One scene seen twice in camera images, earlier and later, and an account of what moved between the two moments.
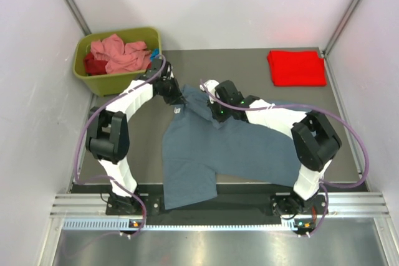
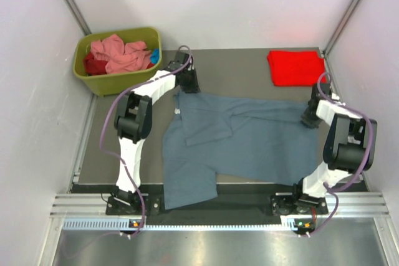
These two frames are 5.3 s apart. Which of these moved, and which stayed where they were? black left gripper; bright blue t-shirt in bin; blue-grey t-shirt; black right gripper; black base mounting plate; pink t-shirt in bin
Moved: black right gripper; black left gripper
Stayed: blue-grey t-shirt; pink t-shirt in bin; bright blue t-shirt in bin; black base mounting plate
